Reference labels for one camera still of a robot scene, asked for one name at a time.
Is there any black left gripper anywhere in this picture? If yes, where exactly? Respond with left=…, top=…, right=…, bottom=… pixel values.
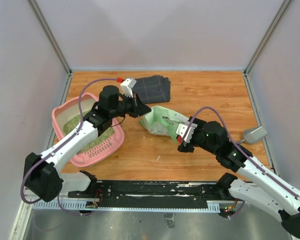
left=110, top=91, right=152, bottom=118

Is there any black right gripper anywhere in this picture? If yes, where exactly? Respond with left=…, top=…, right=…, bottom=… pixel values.
left=177, top=116, right=219, bottom=156

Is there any green litter bag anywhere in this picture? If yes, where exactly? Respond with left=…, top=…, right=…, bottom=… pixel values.
left=139, top=105, right=189, bottom=139

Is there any grey metal scoop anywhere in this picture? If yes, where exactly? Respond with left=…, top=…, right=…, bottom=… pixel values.
left=236, top=126, right=268, bottom=145

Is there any pink litter box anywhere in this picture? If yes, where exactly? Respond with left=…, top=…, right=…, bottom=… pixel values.
left=51, top=97, right=125, bottom=168

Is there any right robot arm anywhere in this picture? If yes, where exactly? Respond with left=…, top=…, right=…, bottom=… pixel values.
left=176, top=118, right=300, bottom=239

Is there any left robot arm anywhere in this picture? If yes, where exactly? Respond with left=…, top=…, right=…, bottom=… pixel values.
left=20, top=85, right=151, bottom=204

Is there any green cat litter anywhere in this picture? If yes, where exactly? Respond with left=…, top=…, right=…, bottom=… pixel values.
left=62, top=114, right=115, bottom=154

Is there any dark checked folded cloth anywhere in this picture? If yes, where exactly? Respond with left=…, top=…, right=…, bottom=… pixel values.
left=132, top=75, right=171, bottom=104

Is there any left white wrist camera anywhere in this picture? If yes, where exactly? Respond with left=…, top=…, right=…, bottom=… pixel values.
left=116, top=77, right=137, bottom=98

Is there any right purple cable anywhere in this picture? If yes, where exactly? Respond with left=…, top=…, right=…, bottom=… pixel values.
left=188, top=106, right=300, bottom=204

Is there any purple cable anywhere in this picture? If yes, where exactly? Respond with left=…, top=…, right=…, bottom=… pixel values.
left=20, top=77, right=120, bottom=216
left=188, top=106, right=300, bottom=204

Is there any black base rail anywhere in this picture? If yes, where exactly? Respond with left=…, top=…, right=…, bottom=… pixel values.
left=22, top=178, right=293, bottom=213

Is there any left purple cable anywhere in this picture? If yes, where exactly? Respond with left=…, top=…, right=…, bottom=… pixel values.
left=20, top=77, right=120, bottom=216

